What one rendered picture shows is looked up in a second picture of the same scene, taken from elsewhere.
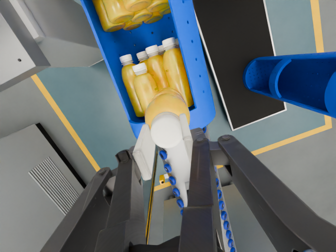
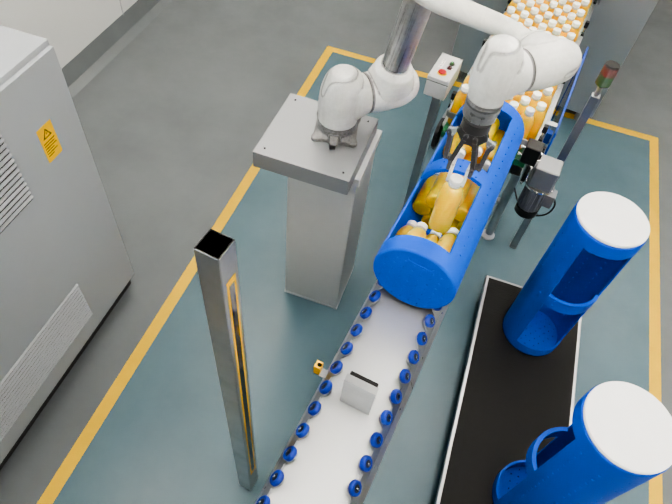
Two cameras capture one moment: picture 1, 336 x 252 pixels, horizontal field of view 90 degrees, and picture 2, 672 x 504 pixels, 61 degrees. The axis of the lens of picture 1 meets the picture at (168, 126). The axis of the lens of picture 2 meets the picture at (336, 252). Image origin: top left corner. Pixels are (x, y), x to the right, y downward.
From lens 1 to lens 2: 1.59 m
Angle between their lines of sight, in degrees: 54
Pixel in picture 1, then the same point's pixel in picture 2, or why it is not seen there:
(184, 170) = not seen: hidden behind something
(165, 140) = (454, 179)
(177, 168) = (351, 367)
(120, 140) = (200, 414)
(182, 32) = (470, 217)
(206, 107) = (455, 264)
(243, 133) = not seen: outside the picture
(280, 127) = not seen: outside the picture
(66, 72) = (250, 272)
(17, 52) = (346, 169)
